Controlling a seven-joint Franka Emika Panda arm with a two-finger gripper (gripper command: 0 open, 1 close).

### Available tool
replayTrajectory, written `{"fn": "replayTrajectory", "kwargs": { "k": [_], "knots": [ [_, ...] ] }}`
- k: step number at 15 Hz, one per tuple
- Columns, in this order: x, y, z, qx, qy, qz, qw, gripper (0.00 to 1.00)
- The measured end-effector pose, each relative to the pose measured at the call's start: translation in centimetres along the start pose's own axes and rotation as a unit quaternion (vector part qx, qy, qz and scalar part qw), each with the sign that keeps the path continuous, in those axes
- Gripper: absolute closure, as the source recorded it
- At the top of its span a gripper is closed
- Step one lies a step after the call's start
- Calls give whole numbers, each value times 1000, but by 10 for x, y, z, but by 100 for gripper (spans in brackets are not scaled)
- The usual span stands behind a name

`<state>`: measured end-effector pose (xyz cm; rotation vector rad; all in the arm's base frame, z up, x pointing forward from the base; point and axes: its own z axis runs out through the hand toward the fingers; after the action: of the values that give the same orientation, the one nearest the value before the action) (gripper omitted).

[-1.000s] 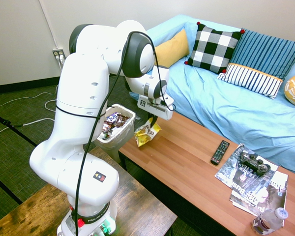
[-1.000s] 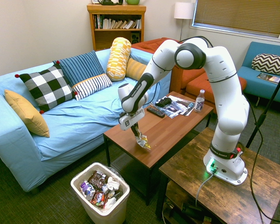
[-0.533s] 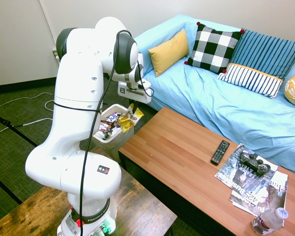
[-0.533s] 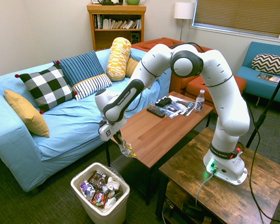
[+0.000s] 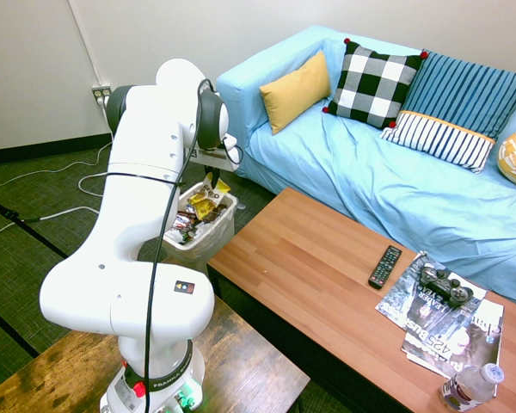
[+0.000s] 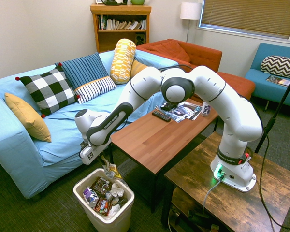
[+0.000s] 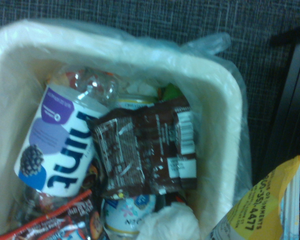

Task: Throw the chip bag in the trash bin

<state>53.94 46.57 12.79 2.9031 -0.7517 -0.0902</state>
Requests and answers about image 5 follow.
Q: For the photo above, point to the wooden coffee table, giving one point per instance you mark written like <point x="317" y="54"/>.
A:
<point x="327" y="266"/>

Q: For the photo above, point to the grey cover magazine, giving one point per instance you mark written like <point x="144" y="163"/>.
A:
<point x="402" y="297"/>

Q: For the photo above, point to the yellow brown snack wrapper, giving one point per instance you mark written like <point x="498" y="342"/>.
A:
<point x="200" y="210"/>

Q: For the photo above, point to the plain yellow pillow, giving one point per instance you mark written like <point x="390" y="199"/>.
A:
<point x="296" y="92"/>

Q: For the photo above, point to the crumpled white paper trash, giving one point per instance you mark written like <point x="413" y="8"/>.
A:
<point x="174" y="236"/>

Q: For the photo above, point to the silver foil wrapper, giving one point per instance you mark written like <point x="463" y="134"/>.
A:
<point x="183" y="222"/>

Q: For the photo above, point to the black game controller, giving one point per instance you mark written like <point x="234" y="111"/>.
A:
<point x="445" y="286"/>

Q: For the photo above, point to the clear plastic water bottle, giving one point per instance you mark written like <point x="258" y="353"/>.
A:
<point x="471" y="387"/>

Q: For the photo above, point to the yellow Lay's Baked chip bag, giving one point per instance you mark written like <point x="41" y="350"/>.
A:
<point x="210" y="192"/>

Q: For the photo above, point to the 425 Business magazine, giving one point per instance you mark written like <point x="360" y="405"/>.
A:
<point x="451" y="340"/>

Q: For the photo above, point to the grey plastic trash bin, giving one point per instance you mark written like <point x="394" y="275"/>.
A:
<point x="215" y="241"/>

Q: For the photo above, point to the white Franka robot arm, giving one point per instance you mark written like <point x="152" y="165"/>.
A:
<point x="129" y="241"/>

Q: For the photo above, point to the light blue sofa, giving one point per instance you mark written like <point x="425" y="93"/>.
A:
<point x="370" y="185"/>

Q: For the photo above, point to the white navy striped pillow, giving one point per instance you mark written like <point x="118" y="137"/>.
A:
<point x="443" y="139"/>

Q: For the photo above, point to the white trash bin with wrappers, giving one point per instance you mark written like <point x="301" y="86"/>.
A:
<point x="198" y="251"/>

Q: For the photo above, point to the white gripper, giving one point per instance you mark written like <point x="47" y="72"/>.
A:
<point x="213" y="157"/>

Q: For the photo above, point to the black white checked pillow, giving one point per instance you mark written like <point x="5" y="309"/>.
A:
<point x="372" y="86"/>

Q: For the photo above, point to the white wall power outlet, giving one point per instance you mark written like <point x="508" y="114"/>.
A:
<point x="101" y="92"/>

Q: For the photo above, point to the blue striped pillow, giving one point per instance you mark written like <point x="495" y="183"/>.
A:
<point x="468" y="94"/>

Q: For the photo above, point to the black tv remote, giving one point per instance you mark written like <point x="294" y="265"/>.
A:
<point x="385" y="266"/>

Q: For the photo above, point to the rustic wooden robot stand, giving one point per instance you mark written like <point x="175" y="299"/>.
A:
<point x="249" y="370"/>

